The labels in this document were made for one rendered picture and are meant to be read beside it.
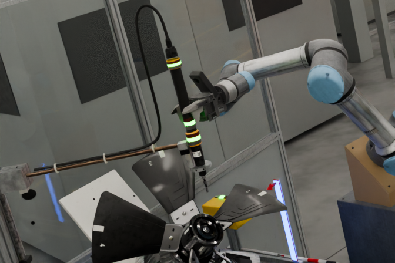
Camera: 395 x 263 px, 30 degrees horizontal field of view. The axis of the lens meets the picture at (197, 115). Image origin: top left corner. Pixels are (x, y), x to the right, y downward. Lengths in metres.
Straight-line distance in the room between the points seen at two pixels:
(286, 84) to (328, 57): 4.24
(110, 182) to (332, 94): 0.85
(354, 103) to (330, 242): 2.47
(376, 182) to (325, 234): 2.21
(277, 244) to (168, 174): 1.52
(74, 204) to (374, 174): 1.08
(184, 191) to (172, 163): 0.12
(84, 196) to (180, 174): 0.35
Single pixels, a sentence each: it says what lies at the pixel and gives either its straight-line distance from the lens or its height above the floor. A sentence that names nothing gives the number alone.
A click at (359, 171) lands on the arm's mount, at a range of 2.79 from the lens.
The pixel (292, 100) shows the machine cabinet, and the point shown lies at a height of 0.38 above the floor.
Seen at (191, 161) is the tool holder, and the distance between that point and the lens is 2.35.
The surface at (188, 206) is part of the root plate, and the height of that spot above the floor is 1.27.
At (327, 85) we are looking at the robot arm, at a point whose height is 1.55.
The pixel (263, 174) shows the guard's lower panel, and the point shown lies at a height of 0.84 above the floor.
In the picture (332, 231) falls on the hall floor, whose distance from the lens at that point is 4.96.
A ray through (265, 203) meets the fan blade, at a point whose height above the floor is 1.17.
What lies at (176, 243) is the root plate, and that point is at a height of 1.20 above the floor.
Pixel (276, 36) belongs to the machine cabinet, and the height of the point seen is 0.98.
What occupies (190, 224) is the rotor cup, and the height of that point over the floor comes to 1.26.
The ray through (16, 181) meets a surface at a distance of 2.50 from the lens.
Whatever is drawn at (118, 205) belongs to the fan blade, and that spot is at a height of 1.38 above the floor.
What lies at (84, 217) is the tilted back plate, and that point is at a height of 1.29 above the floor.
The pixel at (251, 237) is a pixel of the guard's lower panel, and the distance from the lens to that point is 3.73.
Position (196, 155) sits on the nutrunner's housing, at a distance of 2.34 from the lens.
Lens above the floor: 2.16
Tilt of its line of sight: 15 degrees down
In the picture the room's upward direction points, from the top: 14 degrees counter-clockwise
